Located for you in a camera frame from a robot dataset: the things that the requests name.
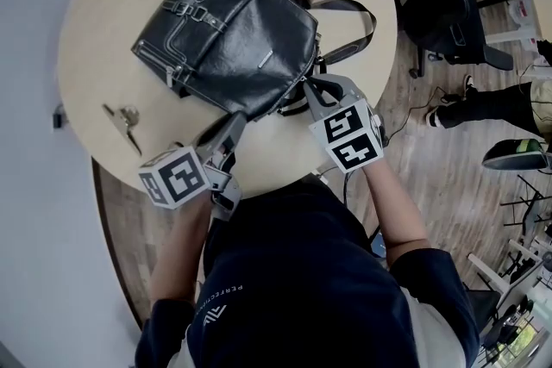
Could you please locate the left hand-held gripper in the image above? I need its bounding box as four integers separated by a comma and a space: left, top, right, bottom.
137, 110, 248, 224

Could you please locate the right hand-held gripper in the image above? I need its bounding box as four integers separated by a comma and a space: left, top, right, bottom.
303, 73, 387, 175

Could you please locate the black leather backpack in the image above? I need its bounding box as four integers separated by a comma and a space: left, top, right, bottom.
131, 0, 377, 122

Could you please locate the person's left forearm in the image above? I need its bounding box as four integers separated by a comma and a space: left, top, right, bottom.
150, 196, 216, 303

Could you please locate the person's right forearm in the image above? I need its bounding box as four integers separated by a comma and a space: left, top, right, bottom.
361, 161, 432, 259

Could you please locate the metal clip with keys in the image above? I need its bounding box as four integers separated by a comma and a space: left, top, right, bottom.
101, 103, 143, 156

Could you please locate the black office chair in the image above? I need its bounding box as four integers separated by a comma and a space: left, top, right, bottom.
390, 0, 514, 78

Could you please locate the person's dark shirt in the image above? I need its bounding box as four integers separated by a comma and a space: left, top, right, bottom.
135, 174, 482, 368

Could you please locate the white desk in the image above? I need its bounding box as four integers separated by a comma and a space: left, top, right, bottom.
486, 0, 552, 78

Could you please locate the black floor cable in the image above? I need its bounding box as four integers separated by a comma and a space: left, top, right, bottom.
382, 85, 465, 143

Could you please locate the white metal frame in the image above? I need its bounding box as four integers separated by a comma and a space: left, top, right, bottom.
467, 239, 552, 294

